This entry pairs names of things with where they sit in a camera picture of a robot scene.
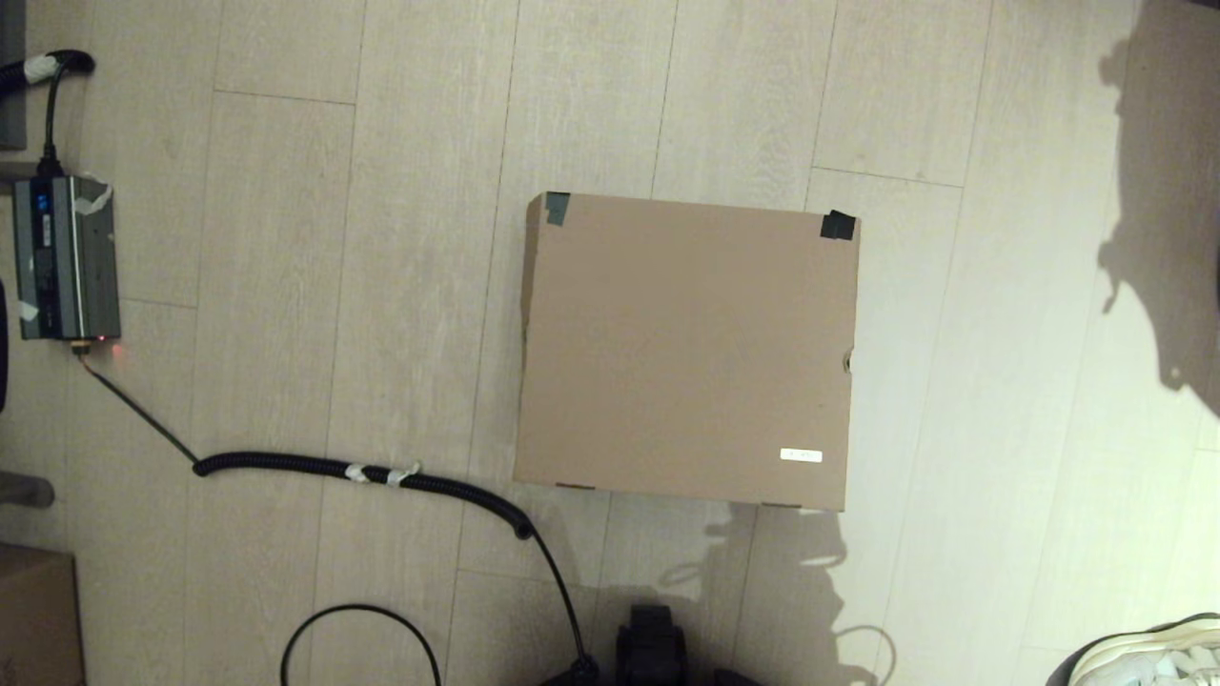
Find plain brown cardboard carton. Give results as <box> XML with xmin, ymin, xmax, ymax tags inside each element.
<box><xmin>0</xmin><ymin>545</ymin><xmax>85</xmax><ymax>686</ymax></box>

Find black corrugated taped cable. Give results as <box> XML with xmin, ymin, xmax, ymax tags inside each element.
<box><xmin>74</xmin><ymin>343</ymin><xmax>600</xmax><ymax>685</ymax></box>

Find thin black cable loop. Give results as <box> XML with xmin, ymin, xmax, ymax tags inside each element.
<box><xmin>280</xmin><ymin>604</ymin><xmax>443</xmax><ymax>686</ymax></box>

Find brown cardboard shoe box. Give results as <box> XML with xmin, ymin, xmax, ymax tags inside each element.
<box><xmin>513</xmin><ymin>191</ymin><xmax>862</xmax><ymax>514</ymax></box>

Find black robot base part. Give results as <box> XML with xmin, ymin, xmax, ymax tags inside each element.
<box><xmin>615</xmin><ymin>604</ymin><xmax>687</xmax><ymax>686</ymax></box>

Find dark grey panel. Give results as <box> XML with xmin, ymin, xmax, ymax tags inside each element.
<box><xmin>0</xmin><ymin>0</ymin><xmax>27</xmax><ymax>151</ymax></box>

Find white teal worn sneaker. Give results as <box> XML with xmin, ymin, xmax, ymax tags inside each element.
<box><xmin>1047</xmin><ymin>614</ymin><xmax>1220</xmax><ymax>686</ymax></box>

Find black taped power cord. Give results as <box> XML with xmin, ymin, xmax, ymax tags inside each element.
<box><xmin>0</xmin><ymin>50</ymin><xmax>96</xmax><ymax>182</ymax></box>

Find grey power supply unit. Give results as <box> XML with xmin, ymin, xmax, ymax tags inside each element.
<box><xmin>11</xmin><ymin>173</ymin><xmax>122</xmax><ymax>342</ymax></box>

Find grey furniture foot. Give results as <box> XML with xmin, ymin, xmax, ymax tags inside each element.
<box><xmin>0</xmin><ymin>471</ymin><xmax>55</xmax><ymax>508</ymax></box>

